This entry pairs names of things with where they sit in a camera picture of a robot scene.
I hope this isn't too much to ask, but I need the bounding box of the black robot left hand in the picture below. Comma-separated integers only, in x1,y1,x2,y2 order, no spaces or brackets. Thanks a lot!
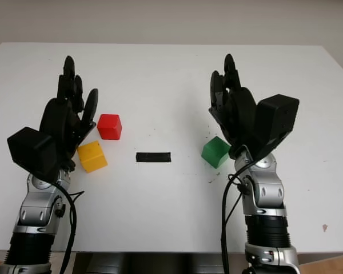
39,55,99,171

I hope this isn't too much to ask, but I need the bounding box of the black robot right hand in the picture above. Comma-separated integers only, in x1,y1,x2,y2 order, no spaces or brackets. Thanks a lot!
208,53,261,160

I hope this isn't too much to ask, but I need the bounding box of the green cube block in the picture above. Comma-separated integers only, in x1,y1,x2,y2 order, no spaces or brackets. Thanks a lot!
201,136,231,169

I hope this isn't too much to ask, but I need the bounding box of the red cube block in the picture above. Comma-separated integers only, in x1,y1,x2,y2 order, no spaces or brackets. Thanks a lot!
97,114,123,141

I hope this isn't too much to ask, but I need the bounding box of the yellow cube block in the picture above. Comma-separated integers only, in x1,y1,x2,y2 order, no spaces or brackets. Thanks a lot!
77,140,108,174

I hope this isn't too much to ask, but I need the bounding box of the black tape strip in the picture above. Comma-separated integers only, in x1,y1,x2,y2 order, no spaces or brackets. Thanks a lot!
135,152,172,164

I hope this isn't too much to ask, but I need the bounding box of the dark robot torso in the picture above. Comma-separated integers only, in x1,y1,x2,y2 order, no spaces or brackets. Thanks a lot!
74,252,248,274

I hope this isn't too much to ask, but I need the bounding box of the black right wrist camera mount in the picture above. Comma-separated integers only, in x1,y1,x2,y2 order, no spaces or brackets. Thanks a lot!
254,94,300,158

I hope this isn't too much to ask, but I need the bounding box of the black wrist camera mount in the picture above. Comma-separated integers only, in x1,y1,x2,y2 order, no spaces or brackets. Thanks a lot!
254,94,300,158
6,127,61,183

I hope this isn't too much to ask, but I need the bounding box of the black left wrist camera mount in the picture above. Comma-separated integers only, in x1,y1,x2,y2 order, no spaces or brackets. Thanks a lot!
6,127,61,183

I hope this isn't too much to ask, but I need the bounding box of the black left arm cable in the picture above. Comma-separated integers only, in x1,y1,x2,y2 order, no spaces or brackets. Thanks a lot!
54,181,85,274

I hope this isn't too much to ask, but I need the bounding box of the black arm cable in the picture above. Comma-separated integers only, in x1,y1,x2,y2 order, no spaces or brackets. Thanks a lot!
54,181,85,274
220,171,246,274

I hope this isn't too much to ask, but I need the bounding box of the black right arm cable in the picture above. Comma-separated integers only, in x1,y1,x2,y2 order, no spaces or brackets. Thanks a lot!
220,171,246,274

